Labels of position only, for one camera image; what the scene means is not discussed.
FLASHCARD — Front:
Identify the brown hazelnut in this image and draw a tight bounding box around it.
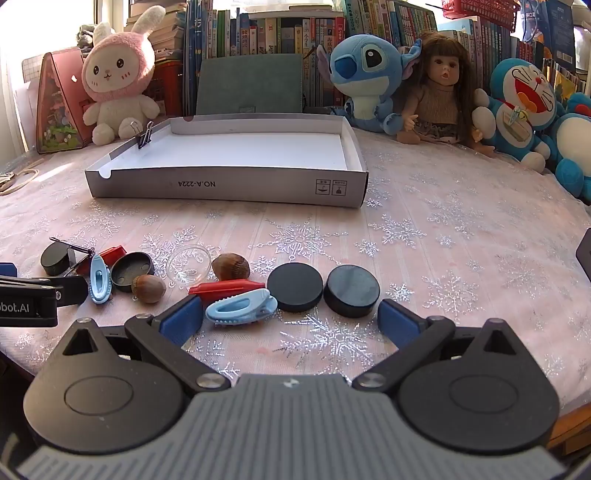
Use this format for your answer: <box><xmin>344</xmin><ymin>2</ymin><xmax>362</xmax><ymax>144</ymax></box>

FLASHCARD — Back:
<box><xmin>131</xmin><ymin>274</ymin><xmax>167</xmax><ymax>304</ymax></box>
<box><xmin>211</xmin><ymin>253</ymin><xmax>251</xmax><ymax>281</ymax></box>

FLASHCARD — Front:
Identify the light blue hair clip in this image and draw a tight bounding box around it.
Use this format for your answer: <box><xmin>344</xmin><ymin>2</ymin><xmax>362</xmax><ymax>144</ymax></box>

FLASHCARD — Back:
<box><xmin>205</xmin><ymin>290</ymin><xmax>278</xmax><ymax>326</ymax></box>
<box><xmin>89</xmin><ymin>254</ymin><xmax>114</xmax><ymax>304</ymax></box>

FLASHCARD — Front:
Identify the red plastic crate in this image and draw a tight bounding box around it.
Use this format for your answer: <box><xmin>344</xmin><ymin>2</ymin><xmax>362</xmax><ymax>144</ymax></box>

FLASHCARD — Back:
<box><xmin>148</xmin><ymin>59</ymin><xmax>185</xmax><ymax>116</ymax></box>

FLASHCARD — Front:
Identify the pink house-shaped box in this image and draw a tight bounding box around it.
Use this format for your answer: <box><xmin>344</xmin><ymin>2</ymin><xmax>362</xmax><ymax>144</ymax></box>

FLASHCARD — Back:
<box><xmin>36</xmin><ymin>46</ymin><xmax>95</xmax><ymax>154</ymax></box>

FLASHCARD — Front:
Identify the pink bunny plush toy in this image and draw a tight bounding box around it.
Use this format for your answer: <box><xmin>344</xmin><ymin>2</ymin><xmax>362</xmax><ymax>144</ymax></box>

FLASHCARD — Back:
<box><xmin>82</xmin><ymin>6</ymin><xmax>160</xmax><ymax>146</ymax></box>

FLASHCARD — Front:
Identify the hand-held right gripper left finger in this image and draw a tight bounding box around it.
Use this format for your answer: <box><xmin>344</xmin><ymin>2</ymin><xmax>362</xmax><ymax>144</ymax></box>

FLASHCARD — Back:
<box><xmin>61</xmin><ymin>294</ymin><xmax>232</xmax><ymax>394</ymax></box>

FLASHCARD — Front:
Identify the long-haired baby doll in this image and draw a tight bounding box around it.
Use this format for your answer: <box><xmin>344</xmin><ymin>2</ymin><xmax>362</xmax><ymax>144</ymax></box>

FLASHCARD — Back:
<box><xmin>397</xmin><ymin>32</ymin><xmax>485</xmax><ymax>148</ymax></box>

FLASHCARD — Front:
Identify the blue printed packet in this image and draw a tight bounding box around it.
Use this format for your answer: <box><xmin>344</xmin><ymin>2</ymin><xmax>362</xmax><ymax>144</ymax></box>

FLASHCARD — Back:
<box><xmin>519</xmin><ymin>0</ymin><xmax>578</xmax><ymax>70</ymax></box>

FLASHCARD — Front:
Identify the black round disc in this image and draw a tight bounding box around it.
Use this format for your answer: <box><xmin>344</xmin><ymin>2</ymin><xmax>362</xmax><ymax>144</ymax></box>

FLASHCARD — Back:
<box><xmin>267</xmin><ymin>263</ymin><xmax>324</xmax><ymax>313</ymax></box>
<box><xmin>323</xmin><ymin>264</ymin><xmax>380</xmax><ymax>318</ymax></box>
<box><xmin>41</xmin><ymin>242</ymin><xmax>77</xmax><ymax>277</ymax></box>

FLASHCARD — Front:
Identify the blue alien plush toy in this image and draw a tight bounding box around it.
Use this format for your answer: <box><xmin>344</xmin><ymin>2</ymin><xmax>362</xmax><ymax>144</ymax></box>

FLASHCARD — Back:
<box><xmin>316</xmin><ymin>34</ymin><xmax>423</xmax><ymax>136</ymax></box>

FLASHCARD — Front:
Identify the white cardboard box tray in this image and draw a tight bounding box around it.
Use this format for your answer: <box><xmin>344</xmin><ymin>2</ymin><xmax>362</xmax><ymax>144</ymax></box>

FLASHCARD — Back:
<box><xmin>84</xmin><ymin>115</ymin><xmax>370</xmax><ymax>208</ymax></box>

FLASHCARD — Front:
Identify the stack of books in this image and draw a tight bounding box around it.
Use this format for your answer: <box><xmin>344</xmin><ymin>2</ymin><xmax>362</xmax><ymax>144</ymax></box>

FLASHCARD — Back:
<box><xmin>124</xmin><ymin>0</ymin><xmax>190</xmax><ymax>61</ymax></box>

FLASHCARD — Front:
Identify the dark object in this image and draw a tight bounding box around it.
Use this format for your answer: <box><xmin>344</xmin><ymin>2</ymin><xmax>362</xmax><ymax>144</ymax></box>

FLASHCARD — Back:
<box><xmin>576</xmin><ymin>228</ymin><xmax>591</xmax><ymax>280</ymax></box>

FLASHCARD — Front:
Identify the black round lid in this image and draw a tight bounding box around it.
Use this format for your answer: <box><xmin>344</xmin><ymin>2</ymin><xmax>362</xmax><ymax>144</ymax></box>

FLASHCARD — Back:
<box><xmin>110</xmin><ymin>251</ymin><xmax>155</xmax><ymax>294</ymax></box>

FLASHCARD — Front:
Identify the row of books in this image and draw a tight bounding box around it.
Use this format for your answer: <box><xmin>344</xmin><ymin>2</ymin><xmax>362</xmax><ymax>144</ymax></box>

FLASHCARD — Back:
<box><xmin>185</xmin><ymin>0</ymin><xmax>591</xmax><ymax>107</ymax></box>

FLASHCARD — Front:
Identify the beige rubber band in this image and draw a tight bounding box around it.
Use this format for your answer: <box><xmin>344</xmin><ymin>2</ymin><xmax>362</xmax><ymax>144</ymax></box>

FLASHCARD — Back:
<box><xmin>0</xmin><ymin>168</ymin><xmax>41</xmax><ymax>195</ymax></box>

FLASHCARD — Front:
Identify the blue robot cat plush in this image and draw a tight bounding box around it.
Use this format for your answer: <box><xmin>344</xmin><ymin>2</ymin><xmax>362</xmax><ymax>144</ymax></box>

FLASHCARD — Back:
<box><xmin>549</xmin><ymin>92</ymin><xmax>591</xmax><ymax>204</ymax></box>
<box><xmin>473</xmin><ymin>58</ymin><xmax>566</xmax><ymax>174</ymax></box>

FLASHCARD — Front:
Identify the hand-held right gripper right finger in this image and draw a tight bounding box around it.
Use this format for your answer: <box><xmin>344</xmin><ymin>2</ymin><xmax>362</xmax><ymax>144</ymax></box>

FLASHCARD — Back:
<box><xmin>352</xmin><ymin>298</ymin><xmax>520</xmax><ymax>394</ymax></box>

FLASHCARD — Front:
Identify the red plastic basket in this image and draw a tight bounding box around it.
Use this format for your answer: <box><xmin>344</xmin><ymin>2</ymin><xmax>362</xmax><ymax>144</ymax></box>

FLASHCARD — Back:
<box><xmin>441</xmin><ymin>0</ymin><xmax>522</xmax><ymax>33</ymax></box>

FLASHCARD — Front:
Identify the green notebook case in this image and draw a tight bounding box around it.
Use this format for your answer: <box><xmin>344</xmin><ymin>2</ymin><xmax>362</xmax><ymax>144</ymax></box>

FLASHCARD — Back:
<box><xmin>196</xmin><ymin>53</ymin><xmax>305</xmax><ymax>116</ymax></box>

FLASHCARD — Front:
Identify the red plastic cap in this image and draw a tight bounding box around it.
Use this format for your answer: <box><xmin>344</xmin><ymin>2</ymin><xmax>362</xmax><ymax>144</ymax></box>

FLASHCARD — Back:
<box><xmin>76</xmin><ymin>246</ymin><xmax>127</xmax><ymax>273</ymax></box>
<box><xmin>188</xmin><ymin>278</ymin><xmax>262</xmax><ymax>296</ymax></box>

